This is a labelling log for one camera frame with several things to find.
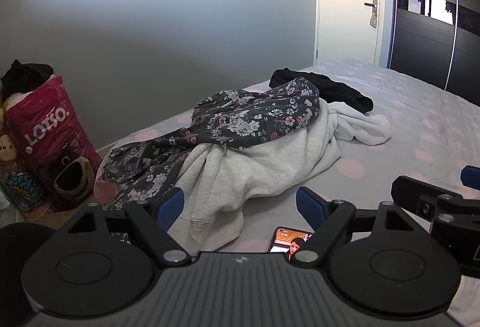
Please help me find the blue patterned container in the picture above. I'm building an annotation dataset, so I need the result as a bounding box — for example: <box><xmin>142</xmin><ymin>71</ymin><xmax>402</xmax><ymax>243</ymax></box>
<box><xmin>5</xmin><ymin>171</ymin><xmax>46</xmax><ymax>213</ymax></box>

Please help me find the bed with pink-dotted sheet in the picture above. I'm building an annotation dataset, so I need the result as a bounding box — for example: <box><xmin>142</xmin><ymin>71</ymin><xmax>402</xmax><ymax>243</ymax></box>
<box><xmin>94</xmin><ymin>57</ymin><xmax>480</xmax><ymax>316</ymax></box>

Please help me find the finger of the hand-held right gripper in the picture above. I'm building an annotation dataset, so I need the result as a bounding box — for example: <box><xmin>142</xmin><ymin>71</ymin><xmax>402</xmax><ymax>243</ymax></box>
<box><xmin>391</xmin><ymin>176</ymin><xmax>480</xmax><ymax>234</ymax></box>
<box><xmin>460</xmin><ymin>165</ymin><xmax>480</xmax><ymax>188</ymax></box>

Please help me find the dark floral garment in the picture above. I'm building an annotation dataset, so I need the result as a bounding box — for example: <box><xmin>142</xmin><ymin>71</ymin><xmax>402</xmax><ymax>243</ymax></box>
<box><xmin>102</xmin><ymin>77</ymin><xmax>320</xmax><ymax>241</ymax></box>

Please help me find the light grey sweatshirt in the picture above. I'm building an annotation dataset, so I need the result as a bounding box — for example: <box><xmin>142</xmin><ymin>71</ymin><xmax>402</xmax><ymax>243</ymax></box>
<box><xmin>167</xmin><ymin>102</ymin><xmax>344</xmax><ymax>253</ymax></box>

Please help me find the black garment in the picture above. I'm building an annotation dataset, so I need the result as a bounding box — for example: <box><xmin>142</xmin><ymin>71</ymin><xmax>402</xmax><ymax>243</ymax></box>
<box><xmin>269</xmin><ymin>68</ymin><xmax>374</xmax><ymax>113</ymax></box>

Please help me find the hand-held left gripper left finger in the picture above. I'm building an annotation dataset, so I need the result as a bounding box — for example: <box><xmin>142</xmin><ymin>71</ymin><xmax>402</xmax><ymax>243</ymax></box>
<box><xmin>60</xmin><ymin>188</ymin><xmax>192</xmax><ymax>268</ymax></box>

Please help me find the dark wardrobe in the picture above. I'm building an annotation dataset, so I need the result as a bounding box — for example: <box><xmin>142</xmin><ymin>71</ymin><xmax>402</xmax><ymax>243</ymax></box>
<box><xmin>386</xmin><ymin>0</ymin><xmax>480</xmax><ymax>106</ymax></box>

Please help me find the plush toy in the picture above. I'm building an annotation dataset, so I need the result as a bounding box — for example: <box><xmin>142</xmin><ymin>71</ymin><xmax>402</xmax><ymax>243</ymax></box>
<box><xmin>0</xmin><ymin>134</ymin><xmax>19</xmax><ymax>163</ymax></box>

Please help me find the black cloth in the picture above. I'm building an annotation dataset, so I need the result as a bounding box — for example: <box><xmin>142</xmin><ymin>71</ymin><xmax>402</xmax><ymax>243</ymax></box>
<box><xmin>1</xmin><ymin>59</ymin><xmax>55</xmax><ymax>95</ymax></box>

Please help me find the smartphone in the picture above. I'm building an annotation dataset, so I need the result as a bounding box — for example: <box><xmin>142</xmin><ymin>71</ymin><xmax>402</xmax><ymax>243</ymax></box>
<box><xmin>268</xmin><ymin>226</ymin><xmax>315</xmax><ymax>262</ymax></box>

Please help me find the brown slipper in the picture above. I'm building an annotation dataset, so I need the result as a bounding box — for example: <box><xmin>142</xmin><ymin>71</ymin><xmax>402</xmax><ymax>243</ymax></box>
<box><xmin>52</xmin><ymin>157</ymin><xmax>94</xmax><ymax>206</ymax></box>

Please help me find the pink plastic bag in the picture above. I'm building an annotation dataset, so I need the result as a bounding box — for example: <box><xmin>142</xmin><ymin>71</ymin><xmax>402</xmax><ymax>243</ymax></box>
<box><xmin>4</xmin><ymin>75</ymin><xmax>103</xmax><ymax>178</ymax></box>

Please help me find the white garment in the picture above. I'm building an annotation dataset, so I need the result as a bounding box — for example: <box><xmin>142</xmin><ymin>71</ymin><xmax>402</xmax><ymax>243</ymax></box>
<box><xmin>326</xmin><ymin>100</ymin><xmax>394</xmax><ymax>147</ymax></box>

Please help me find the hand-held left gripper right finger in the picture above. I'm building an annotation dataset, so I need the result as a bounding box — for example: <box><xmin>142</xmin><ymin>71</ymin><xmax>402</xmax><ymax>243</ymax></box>
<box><xmin>290</xmin><ymin>186</ymin><xmax>421</xmax><ymax>268</ymax></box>

